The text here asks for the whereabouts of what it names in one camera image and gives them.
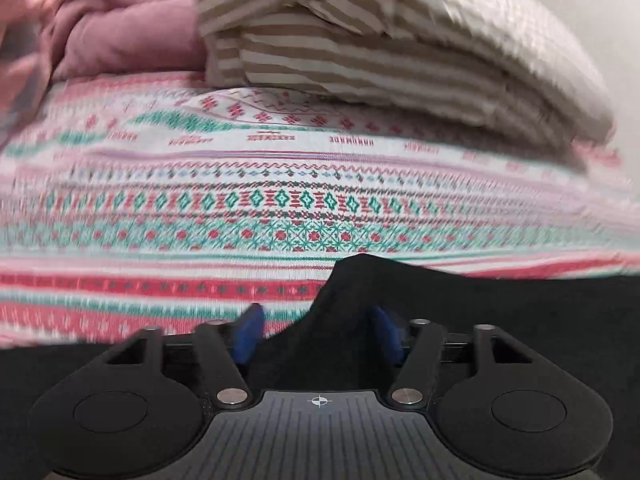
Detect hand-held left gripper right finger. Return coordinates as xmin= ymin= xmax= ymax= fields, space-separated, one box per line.
xmin=370 ymin=305 xmax=538 ymax=408

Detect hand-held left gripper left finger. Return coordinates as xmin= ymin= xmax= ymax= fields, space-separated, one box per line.
xmin=102 ymin=302 xmax=266 ymax=408

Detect black pants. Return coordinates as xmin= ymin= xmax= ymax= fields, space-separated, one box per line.
xmin=0 ymin=254 xmax=640 ymax=480

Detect patterned bed sheet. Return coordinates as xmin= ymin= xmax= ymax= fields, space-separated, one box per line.
xmin=0 ymin=72 xmax=640 ymax=348

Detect striped folded duvet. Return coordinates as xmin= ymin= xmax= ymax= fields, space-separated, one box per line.
xmin=189 ymin=0 xmax=616 ymax=158

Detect mauve blanket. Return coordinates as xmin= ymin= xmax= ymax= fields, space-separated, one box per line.
xmin=10 ymin=0 xmax=213 ymax=83

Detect pink comforter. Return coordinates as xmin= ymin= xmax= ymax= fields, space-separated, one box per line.
xmin=0 ymin=0 xmax=56 ymax=131

